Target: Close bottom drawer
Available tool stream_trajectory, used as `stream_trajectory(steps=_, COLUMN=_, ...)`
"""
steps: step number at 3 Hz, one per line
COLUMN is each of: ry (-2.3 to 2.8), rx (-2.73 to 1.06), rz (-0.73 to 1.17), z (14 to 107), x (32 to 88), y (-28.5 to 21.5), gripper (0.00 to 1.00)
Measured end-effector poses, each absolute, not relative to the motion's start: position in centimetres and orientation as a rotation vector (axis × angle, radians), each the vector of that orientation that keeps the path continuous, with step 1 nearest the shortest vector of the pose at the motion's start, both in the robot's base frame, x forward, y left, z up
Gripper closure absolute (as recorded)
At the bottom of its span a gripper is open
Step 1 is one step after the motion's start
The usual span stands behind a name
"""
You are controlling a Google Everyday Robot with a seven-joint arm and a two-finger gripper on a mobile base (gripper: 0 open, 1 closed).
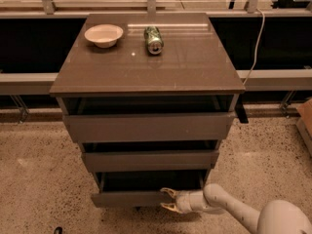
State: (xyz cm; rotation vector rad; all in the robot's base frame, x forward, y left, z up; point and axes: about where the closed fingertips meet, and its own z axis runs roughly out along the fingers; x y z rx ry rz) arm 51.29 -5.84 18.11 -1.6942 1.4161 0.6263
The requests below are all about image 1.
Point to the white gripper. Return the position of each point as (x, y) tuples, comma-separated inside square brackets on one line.
[(183, 201)]

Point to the grey bottom drawer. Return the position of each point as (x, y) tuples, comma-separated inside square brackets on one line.
[(143, 189)]

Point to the grey drawer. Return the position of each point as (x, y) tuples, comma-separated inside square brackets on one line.
[(129, 119), (106, 162), (143, 189)]

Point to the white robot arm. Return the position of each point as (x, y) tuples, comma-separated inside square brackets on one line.
[(276, 217)]

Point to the grey middle drawer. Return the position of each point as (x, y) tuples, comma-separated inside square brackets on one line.
[(106, 162)]

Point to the grey drawer cabinet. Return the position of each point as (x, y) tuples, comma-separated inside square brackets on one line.
[(192, 63)]

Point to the grey top drawer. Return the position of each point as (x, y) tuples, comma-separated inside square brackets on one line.
[(129, 119)]

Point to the small black object on floor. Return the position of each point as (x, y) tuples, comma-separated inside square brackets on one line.
[(58, 230)]

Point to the cardboard box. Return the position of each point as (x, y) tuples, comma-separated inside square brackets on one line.
[(304, 123)]

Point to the green soda can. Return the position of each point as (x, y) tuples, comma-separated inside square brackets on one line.
[(153, 40)]

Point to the white bowl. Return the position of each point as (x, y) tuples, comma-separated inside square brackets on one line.
[(104, 35)]

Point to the metal railing frame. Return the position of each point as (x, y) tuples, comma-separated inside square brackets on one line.
[(267, 41)]

